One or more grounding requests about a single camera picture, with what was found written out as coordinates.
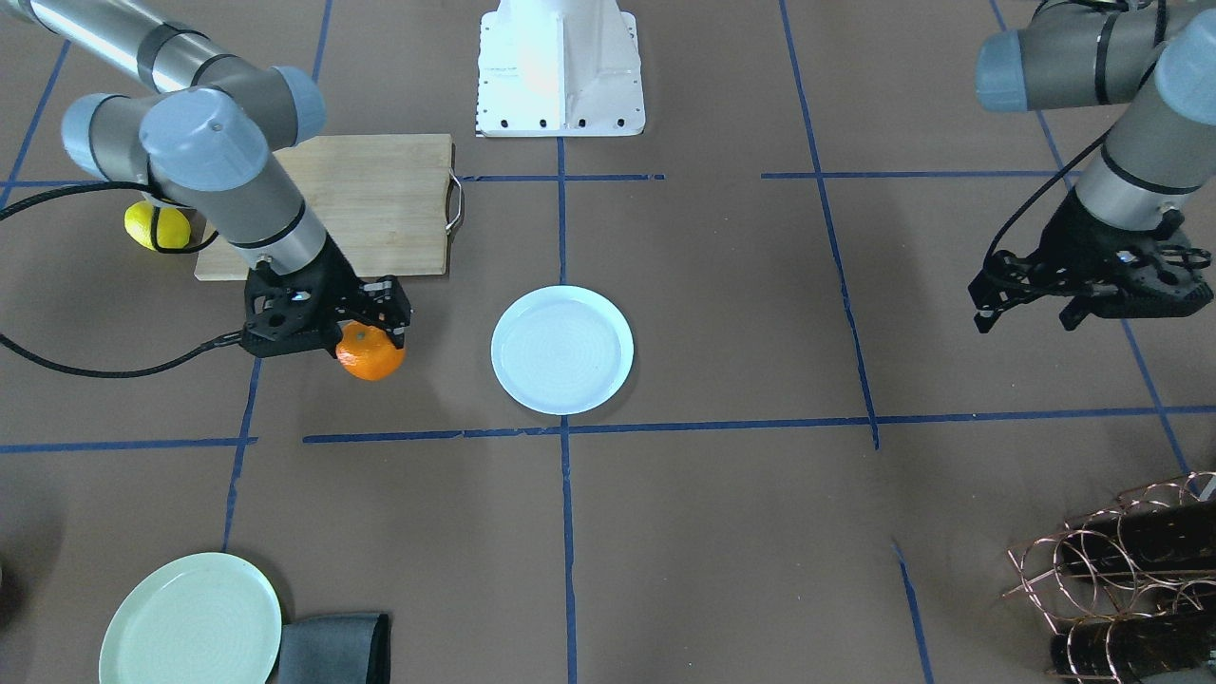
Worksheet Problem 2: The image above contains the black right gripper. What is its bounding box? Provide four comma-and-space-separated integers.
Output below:
285, 237, 413, 351

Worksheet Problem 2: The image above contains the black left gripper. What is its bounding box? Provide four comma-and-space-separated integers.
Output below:
969, 191, 1187, 333

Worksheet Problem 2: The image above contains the orange fruit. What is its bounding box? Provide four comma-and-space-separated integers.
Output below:
334, 324, 407, 381

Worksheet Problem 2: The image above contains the light blue plate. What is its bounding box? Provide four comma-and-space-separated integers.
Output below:
489, 285, 636, 416

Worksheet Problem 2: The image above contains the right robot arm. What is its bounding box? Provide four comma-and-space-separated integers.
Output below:
2, 1, 411, 358

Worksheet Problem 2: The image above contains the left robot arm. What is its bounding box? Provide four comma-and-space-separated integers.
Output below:
968, 1, 1215, 333

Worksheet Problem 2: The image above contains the light green plate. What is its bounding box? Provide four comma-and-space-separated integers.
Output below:
97, 553, 283, 683

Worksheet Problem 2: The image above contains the bamboo cutting board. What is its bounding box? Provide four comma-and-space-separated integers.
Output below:
195, 134, 465, 281

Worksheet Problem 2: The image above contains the yellow lemon near board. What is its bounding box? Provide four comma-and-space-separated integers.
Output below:
123, 200, 195, 252

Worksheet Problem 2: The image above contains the dark wine bottle middle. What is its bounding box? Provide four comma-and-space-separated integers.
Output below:
1058, 501, 1215, 576

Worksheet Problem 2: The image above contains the dark wine bottle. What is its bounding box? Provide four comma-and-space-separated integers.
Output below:
1049, 612, 1215, 683
1058, 501, 1215, 576

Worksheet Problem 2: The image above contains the dark wine bottle front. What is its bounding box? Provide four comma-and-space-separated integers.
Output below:
1049, 612, 1215, 683

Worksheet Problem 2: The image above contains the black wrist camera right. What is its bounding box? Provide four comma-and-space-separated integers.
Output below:
238, 269, 342, 358

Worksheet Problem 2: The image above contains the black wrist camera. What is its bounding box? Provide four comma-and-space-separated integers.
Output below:
238, 269, 342, 358
1094, 239, 1214, 319

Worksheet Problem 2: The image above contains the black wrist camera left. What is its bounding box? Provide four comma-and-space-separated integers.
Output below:
1094, 239, 1214, 319

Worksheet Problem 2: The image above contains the copper wire bottle rack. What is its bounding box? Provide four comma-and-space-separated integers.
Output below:
1006, 471, 1215, 683

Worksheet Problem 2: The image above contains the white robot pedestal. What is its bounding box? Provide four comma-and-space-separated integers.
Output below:
475, 1, 647, 138

